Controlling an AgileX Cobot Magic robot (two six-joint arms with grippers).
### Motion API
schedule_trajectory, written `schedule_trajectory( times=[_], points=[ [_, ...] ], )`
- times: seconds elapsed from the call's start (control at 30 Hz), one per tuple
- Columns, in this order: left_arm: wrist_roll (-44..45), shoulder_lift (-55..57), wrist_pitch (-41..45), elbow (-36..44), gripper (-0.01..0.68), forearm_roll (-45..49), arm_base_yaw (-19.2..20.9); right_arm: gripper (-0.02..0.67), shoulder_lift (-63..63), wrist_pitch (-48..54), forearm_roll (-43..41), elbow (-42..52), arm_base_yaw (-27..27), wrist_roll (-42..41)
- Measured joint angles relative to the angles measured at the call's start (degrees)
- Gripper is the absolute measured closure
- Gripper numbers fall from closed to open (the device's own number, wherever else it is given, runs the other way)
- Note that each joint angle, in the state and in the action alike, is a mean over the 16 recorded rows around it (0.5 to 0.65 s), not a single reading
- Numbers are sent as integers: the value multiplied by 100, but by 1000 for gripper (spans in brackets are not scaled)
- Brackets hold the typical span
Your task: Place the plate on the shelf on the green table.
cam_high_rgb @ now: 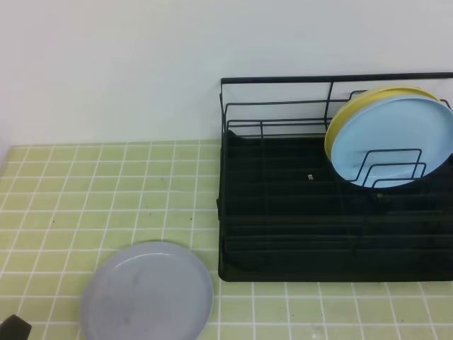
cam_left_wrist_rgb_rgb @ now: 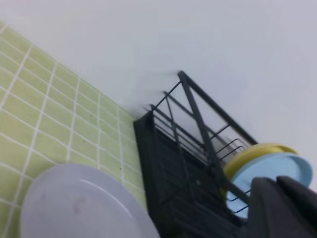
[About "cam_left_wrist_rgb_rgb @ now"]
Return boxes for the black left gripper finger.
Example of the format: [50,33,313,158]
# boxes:
[247,176,317,238]

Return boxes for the yellow plate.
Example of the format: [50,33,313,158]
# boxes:
[223,143,298,181]

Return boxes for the light blue plate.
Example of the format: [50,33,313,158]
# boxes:
[225,152,314,220]

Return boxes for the grey round plate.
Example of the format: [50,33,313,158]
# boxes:
[20,164,159,238]

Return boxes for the black wire dish rack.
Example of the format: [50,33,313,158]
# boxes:
[133,71,257,238]

